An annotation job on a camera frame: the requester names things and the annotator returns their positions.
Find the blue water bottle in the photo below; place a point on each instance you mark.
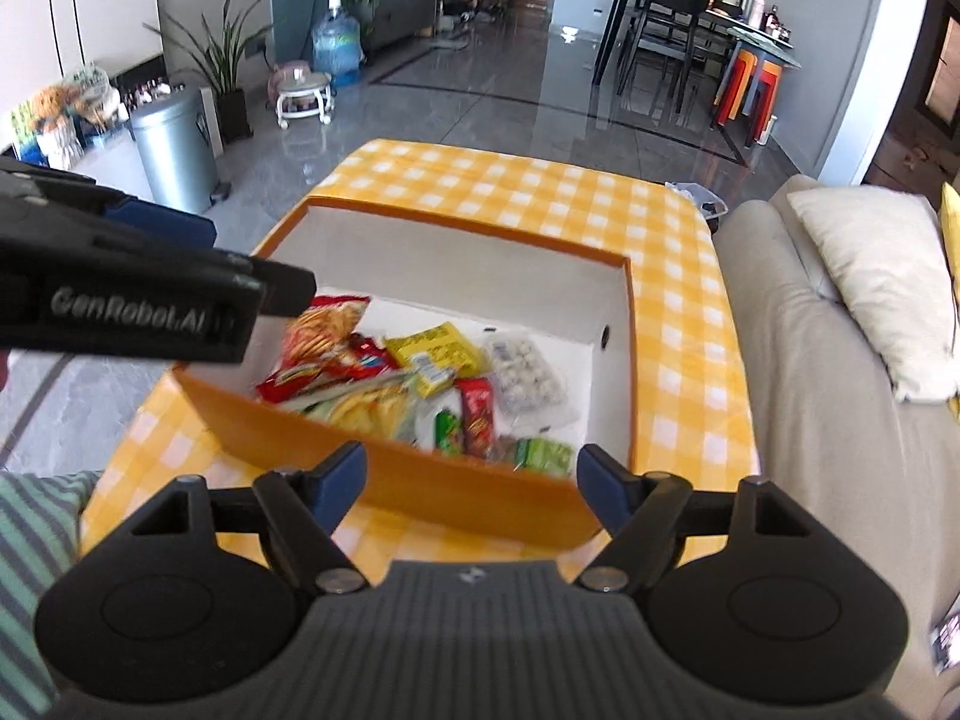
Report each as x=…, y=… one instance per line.
x=337, y=45

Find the potted snake plant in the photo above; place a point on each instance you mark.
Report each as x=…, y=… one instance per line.
x=232, y=109

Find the yellow snack packet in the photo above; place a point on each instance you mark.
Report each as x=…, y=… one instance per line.
x=442, y=349

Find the red snack packet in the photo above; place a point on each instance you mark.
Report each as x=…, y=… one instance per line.
x=315, y=381

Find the white pillow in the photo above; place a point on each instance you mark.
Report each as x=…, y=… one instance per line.
x=877, y=285

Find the orange plastic stool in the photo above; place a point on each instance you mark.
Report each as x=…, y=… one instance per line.
x=735, y=82

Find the person's striped green clothing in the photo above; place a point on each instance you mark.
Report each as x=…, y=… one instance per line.
x=37, y=540

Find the green sausage packet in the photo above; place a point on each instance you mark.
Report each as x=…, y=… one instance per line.
x=448, y=431

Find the flower bouquet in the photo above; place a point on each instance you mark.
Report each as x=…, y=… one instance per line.
x=64, y=109

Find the white stool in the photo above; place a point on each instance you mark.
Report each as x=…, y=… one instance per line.
x=301, y=94

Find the silver trash can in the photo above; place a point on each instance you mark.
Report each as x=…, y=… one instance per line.
x=176, y=157

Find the red chocolate wafer bar packet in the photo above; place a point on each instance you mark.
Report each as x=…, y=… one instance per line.
x=476, y=412

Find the clear plastic bag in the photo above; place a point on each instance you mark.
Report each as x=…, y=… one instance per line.
x=697, y=201

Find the grey sofa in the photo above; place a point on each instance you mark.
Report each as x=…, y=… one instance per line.
x=810, y=390

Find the orange cardboard box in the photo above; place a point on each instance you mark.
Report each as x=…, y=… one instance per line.
x=465, y=495

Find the green snack packet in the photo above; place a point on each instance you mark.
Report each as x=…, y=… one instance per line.
x=544, y=454

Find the red shrimp stick snack bag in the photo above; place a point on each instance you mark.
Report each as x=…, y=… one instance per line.
x=322, y=330

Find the clear packet of white balls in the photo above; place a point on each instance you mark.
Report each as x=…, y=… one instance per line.
x=525, y=375

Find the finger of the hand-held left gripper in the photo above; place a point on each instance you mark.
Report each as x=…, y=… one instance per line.
x=277, y=286
x=161, y=223

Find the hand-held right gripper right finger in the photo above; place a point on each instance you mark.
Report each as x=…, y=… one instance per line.
x=600, y=484

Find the dark wooden cabinet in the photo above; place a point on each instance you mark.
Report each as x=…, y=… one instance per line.
x=919, y=90

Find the glass dining table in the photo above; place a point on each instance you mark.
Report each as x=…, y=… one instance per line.
x=757, y=45

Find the yellow pillow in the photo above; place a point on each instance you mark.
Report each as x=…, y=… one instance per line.
x=952, y=240

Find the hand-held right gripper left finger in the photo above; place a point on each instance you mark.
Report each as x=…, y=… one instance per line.
x=345, y=481

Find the yellow green chips bag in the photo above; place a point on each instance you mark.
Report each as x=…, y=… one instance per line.
x=367, y=409

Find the red plastic stool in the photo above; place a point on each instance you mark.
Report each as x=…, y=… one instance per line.
x=766, y=94

